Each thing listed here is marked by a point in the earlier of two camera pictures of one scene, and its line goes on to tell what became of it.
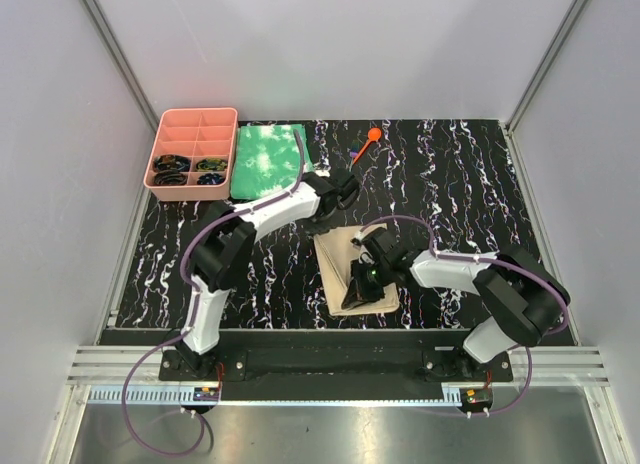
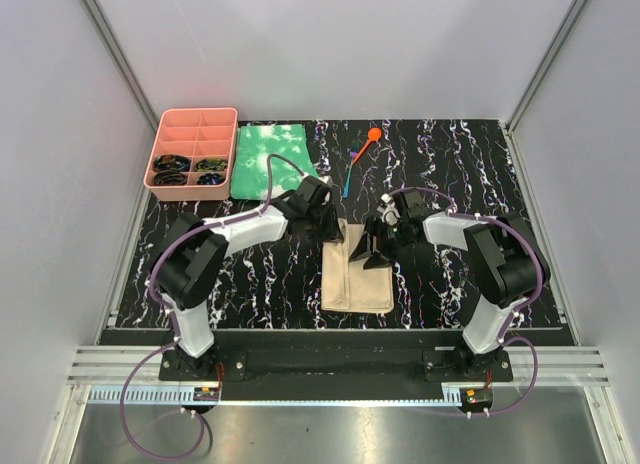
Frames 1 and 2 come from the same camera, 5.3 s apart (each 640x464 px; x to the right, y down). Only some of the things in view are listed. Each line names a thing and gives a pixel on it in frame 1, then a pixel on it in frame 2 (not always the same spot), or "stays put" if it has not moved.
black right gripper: x=358 y=292 → x=365 y=246
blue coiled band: x=210 y=179 stays put
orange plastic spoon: x=374 y=135 stays put
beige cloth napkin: x=335 y=252 stays put
